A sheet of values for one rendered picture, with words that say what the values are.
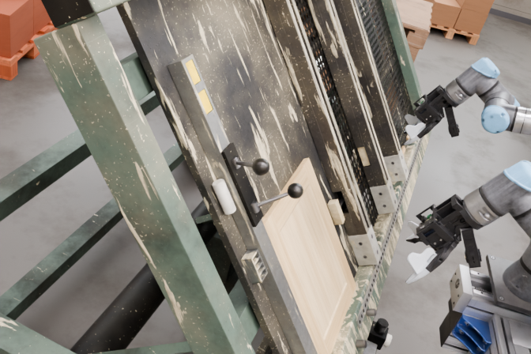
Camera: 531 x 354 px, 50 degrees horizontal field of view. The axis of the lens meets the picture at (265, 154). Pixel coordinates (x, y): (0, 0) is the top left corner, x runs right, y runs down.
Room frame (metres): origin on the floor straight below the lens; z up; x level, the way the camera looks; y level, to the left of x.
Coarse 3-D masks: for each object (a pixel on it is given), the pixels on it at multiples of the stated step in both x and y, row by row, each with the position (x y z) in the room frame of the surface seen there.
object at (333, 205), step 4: (332, 200) 1.49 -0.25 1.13; (336, 200) 1.48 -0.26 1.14; (328, 204) 1.47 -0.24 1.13; (332, 204) 1.46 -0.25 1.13; (336, 204) 1.46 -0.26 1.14; (332, 208) 1.46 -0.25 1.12; (336, 208) 1.46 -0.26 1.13; (340, 208) 1.48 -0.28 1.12; (332, 212) 1.46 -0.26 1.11; (336, 212) 1.46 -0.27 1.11; (340, 212) 1.47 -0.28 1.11; (332, 216) 1.46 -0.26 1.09; (336, 216) 1.46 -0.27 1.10; (340, 216) 1.46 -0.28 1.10; (336, 220) 1.46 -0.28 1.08; (340, 220) 1.45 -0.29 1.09; (344, 220) 1.47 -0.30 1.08; (336, 224) 1.46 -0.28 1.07
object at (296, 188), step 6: (288, 186) 1.08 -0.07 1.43; (294, 186) 1.07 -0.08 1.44; (300, 186) 1.08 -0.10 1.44; (288, 192) 1.07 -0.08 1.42; (294, 192) 1.06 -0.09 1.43; (300, 192) 1.07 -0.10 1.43; (270, 198) 1.06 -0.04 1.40; (276, 198) 1.06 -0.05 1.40; (294, 198) 1.07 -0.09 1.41; (252, 204) 1.04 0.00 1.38; (258, 204) 1.05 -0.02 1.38; (264, 204) 1.05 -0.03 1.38; (258, 210) 1.04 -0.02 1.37
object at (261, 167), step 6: (234, 156) 1.07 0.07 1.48; (234, 162) 1.05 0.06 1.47; (240, 162) 1.04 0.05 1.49; (246, 162) 1.03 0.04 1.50; (258, 162) 0.99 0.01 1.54; (264, 162) 0.99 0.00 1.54; (252, 168) 0.99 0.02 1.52; (258, 168) 0.98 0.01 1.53; (264, 168) 0.98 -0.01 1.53; (258, 174) 0.98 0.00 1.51; (264, 174) 0.98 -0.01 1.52
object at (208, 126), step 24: (192, 96) 1.07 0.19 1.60; (192, 120) 1.07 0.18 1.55; (216, 120) 1.09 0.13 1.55; (216, 144) 1.05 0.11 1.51; (216, 168) 1.05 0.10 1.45; (240, 216) 1.03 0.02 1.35; (264, 240) 1.04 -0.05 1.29; (264, 264) 1.01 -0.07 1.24; (288, 288) 1.03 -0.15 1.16; (288, 312) 0.99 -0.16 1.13; (288, 336) 0.98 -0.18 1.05
